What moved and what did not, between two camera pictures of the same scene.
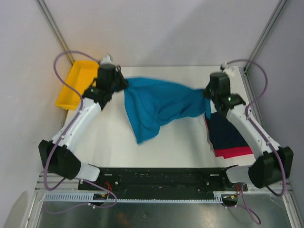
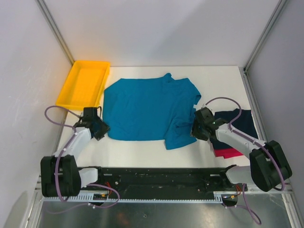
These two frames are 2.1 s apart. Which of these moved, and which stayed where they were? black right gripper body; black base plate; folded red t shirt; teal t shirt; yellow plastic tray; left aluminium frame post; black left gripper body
Moved: teal t shirt; black left gripper body; black right gripper body
Stayed: folded red t shirt; left aluminium frame post; black base plate; yellow plastic tray
